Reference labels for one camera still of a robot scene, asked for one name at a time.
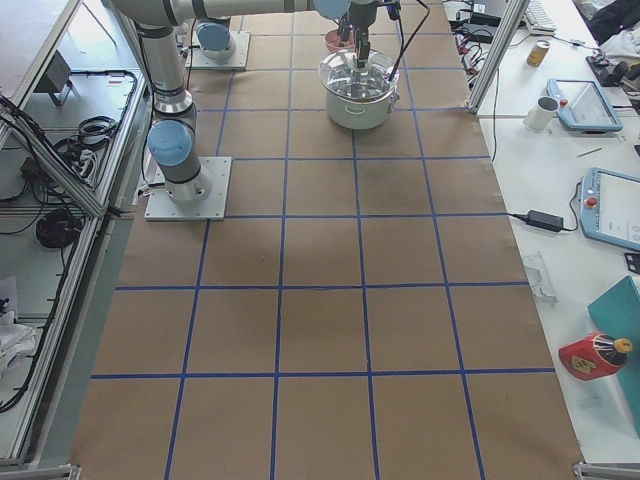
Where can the glass pot lid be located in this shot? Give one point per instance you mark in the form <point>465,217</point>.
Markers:
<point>340,76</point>

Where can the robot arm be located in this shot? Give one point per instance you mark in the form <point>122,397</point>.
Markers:
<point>155,22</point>
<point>216,47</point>

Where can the pale green electric pot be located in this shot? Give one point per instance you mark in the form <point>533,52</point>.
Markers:
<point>360,115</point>

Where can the pink bowl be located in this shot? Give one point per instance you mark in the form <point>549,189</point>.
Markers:
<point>333,41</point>

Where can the power strip with plugs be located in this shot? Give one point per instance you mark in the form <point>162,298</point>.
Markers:
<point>471,53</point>

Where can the white keyboard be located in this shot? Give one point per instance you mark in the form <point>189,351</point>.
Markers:
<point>537,20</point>

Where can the yellow drink can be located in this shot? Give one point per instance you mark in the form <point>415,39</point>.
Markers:
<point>537,53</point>

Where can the white mug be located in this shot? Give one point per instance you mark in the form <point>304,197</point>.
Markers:
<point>541,113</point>

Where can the far teach pendant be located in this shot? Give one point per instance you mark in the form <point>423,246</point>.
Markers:
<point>584,106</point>

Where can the teach pendant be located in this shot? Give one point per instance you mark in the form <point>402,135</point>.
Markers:
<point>609,207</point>
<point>584,106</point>

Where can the small black power brick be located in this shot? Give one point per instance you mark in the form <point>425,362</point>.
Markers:
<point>545,221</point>

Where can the near teach pendant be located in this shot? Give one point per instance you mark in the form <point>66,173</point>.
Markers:
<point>609,207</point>

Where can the teal box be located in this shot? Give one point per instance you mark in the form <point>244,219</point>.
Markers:
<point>616,313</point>

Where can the red bottle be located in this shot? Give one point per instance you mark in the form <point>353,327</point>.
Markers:
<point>595,356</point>

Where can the white crumpled cloth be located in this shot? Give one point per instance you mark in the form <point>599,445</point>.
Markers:
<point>18,341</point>

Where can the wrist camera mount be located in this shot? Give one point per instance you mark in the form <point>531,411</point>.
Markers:
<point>392,8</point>

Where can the aluminium frame post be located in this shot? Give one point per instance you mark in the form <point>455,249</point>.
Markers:
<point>507,27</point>

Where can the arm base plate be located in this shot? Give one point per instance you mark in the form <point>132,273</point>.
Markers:
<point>233,57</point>
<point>202,198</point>

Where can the clear plastic bracket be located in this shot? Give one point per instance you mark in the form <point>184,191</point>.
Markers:
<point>539,279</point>

